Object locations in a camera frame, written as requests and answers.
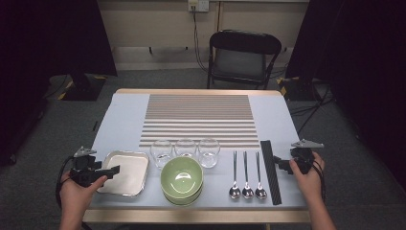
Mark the white wall socket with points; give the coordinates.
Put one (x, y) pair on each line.
(198, 5)

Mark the white square plate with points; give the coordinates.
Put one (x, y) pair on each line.
(130, 174)

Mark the black curtain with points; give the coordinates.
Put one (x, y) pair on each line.
(48, 38)
(360, 64)

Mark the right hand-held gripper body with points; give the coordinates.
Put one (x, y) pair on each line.
(303, 156)

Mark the black stand base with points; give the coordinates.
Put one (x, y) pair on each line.
(298, 91)
(84, 89)

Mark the bundle of black chopsticks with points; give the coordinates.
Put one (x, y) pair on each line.
(271, 172)

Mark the person's right hand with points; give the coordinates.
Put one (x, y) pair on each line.
(311, 187)

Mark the small dark strip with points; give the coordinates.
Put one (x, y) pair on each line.
(95, 126)

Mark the black folding chair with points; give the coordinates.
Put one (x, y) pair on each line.
(244, 43)

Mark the clear drinking glass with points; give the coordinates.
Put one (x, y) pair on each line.
(185, 147)
(209, 153)
(161, 155)

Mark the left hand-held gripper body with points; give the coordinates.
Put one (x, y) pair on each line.
(83, 169)

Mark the silver spoon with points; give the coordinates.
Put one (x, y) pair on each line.
(235, 191)
(260, 193)
(247, 192)

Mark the striped woven placemat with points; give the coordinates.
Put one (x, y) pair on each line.
(198, 111)

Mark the person's left hand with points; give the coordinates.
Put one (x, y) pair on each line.
(76, 195)

